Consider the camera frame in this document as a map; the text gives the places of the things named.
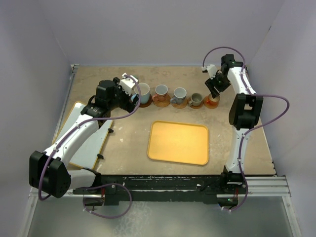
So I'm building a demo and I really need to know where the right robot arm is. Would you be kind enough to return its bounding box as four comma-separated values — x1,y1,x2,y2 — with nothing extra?
202,54,263,193

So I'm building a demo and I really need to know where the pink printed mug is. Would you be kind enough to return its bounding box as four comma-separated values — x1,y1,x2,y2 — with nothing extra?
152,84,168,102

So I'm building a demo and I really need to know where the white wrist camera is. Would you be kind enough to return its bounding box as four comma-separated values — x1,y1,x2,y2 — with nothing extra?
201,64,218,79
119,73,138,95

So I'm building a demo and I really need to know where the yellow tray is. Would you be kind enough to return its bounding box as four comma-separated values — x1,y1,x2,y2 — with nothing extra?
147,120,209,165

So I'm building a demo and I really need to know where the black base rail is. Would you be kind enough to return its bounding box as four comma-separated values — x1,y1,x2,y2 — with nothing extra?
73,172,247,205

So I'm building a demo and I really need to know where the yellow framed whiteboard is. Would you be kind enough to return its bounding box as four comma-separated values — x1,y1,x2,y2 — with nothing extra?
53,101,113,170

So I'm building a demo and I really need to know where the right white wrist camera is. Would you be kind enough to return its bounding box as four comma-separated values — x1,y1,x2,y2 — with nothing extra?
201,64,218,79

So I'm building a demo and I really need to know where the light wooden coaster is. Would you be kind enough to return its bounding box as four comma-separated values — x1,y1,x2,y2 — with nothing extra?
188,97,203,109
203,95,220,109

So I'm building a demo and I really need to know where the small grey cup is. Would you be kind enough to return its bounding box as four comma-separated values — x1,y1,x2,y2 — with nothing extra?
188,93,203,107

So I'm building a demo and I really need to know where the orange copper mug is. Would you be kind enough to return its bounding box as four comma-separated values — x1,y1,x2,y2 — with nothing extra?
206,94,220,105

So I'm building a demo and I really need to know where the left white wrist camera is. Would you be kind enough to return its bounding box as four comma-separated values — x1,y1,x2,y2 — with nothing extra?
119,73,138,95

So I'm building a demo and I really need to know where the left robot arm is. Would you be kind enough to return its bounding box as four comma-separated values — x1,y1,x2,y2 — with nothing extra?
29,74,141,200

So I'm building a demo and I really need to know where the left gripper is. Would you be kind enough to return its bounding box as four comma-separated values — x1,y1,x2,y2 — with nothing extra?
108,78,140,113

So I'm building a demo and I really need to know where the blue mug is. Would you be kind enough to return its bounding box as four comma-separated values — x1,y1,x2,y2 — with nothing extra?
170,87,187,105
131,83,150,104

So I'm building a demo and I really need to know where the dark wooden saucer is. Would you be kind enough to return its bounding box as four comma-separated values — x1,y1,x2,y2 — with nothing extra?
140,94,153,108

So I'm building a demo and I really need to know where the woven rattan coaster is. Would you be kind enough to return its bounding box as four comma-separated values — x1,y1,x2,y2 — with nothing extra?
171,98,188,109
153,94,171,108

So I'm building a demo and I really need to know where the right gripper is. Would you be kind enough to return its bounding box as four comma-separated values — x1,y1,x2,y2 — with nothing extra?
205,72,232,98

